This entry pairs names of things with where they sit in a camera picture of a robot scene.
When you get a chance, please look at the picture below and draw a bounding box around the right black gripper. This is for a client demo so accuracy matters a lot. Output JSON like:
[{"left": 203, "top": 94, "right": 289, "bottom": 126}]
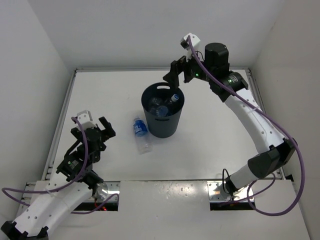
[{"left": 163, "top": 46, "right": 214, "bottom": 89}]

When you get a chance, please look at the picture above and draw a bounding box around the blue label bottle blue cap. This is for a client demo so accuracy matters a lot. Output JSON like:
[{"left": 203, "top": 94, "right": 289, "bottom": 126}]
[{"left": 155, "top": 105, "right": 169, "bottom": 118}]

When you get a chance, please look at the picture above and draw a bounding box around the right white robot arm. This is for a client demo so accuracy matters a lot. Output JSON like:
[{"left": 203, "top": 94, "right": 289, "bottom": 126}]
[{"left": 163, "top": 43, "right": 294, "bottom": 195}]

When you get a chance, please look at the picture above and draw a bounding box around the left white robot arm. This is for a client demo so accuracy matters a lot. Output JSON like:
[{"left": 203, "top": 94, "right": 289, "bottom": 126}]
[{"left": 0, "top": 113, "right": 119, "bottom": 240}]

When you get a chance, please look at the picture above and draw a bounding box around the dark grey plastic bin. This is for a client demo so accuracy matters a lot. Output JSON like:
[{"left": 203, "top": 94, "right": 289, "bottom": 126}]
[{"left": 141, "top": 82, "right": 185, "bottom": 138}]

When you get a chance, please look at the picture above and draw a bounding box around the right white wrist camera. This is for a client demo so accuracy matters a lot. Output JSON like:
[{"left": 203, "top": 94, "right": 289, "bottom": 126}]
[{"left": 180, "top": 33, "right": 201, "bottom": 61}]

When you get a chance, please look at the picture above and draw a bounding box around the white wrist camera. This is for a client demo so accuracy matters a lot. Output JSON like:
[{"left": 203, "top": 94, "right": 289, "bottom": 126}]
[
  {"left": 76, "top": 110, "right": 96, "bottom": 130},
  {"left": 180, "top": 33, "right": 201, "bottom": 61}
]

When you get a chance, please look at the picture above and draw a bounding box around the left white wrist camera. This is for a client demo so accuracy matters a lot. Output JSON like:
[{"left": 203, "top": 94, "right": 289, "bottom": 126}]
[{"left": 76, "top": 110, "right": 96, "bottom": 130}]

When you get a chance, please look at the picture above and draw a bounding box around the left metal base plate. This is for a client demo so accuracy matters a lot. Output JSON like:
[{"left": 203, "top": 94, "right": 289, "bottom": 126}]
[{"left": 83, "top": 181, "right": 121, "bottom": 205}]

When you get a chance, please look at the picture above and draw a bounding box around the metal base plate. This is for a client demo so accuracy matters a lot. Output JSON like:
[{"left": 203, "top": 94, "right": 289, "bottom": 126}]
[
  {"left": 83, "top": 181, "right": 121, "bottom": 205},
  {"left": 207, "top": 180, "right": 249, "bottom": 203}
]

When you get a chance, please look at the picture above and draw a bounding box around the right aluminium frame rail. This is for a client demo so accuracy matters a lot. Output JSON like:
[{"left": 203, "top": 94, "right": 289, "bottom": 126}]
[{"left": 245, "top": 68, "right": 293, "bottom": 181}]

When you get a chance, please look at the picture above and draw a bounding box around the aluminium frame rail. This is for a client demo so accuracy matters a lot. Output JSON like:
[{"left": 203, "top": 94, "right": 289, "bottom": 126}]
[
  {"left": 245, "top": 68, "right": 293, "bottom": 181},
  {"left": 9, "top": 69, "right": 77, "bottom": 238}
]

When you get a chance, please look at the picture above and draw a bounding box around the left aluminium frame rail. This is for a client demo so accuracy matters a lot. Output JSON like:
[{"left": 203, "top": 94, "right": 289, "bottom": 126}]
[{"left": 9, "top": 69, "right": 77, "bottom": 238}]

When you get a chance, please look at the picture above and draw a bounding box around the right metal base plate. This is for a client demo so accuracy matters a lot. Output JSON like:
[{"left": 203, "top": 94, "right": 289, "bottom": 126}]
[{"left": 207, "top": 180, "right": 249, "bottom": 203}]

